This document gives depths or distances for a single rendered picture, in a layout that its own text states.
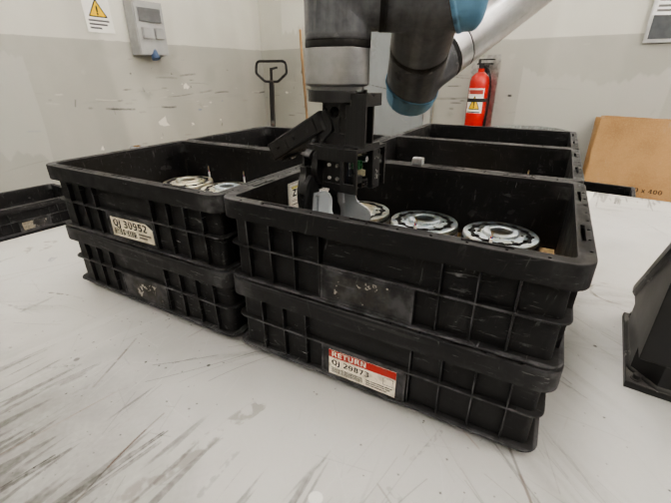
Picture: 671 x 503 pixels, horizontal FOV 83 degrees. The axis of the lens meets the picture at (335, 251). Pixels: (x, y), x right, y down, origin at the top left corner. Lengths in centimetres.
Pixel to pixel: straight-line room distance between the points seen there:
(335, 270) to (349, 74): 22
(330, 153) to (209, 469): 37
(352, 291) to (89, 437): 33
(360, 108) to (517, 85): 326
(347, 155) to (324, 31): 13
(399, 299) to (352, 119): 21
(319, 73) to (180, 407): 42
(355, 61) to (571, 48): 323
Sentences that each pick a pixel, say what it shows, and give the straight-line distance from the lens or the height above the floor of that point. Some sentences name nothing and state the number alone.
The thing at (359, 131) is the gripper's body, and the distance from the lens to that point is 46.
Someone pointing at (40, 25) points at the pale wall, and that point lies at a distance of 383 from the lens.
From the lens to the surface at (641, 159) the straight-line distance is 347.
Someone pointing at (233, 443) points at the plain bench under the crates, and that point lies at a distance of 48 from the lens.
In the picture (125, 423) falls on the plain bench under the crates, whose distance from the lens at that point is 54.
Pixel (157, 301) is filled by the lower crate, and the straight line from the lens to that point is 71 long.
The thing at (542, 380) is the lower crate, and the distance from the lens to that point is 42.
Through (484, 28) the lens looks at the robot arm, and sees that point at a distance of 62.
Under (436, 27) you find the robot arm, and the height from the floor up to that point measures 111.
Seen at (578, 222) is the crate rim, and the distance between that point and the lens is 46.
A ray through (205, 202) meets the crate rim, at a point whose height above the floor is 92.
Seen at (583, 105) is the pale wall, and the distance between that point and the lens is 363.
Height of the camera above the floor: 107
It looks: 25 degrees down
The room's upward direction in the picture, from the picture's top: straight up
